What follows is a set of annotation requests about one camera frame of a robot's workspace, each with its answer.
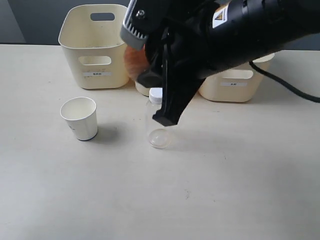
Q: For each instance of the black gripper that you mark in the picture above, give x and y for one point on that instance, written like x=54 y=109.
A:
x=196 y=38

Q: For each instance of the brown wooden cup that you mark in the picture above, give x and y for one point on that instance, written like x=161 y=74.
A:
x=135 y=62

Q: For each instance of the clear plastic bottle white cap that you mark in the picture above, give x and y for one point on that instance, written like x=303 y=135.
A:
x=158 y=136

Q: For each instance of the white paper cup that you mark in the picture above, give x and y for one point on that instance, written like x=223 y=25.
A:
x=80 y=114

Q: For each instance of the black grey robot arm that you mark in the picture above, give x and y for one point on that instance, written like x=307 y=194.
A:
x=274 y=23

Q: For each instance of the middle cream plastic bin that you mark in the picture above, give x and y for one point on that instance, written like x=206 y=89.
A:
x=141 y=89

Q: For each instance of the cream plastic bin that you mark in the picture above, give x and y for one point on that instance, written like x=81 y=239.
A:
x=141 y=89
x=236 y=85
x=91 y=42

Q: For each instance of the right cream plastic bin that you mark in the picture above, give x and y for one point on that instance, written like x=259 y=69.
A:
x=236 y=85

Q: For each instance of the left cream plastic bin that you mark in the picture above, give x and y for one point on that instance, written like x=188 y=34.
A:
x=91 y=42

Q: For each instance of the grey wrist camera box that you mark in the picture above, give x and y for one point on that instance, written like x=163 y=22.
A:
x=141 y=19

